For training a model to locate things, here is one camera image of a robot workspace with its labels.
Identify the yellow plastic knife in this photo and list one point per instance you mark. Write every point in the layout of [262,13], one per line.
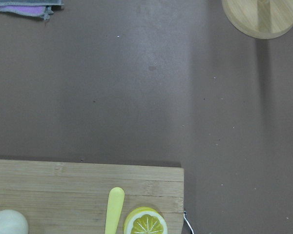
[114,209]

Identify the thick lemon slice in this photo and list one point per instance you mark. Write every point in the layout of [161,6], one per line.
[144,220]

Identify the bamboo cutting board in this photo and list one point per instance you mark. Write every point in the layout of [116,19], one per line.
[71,198]

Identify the grey folded cloth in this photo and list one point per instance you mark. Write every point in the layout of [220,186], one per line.
[30,8]

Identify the wooden mug tree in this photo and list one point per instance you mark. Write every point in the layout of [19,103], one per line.
[260,19]

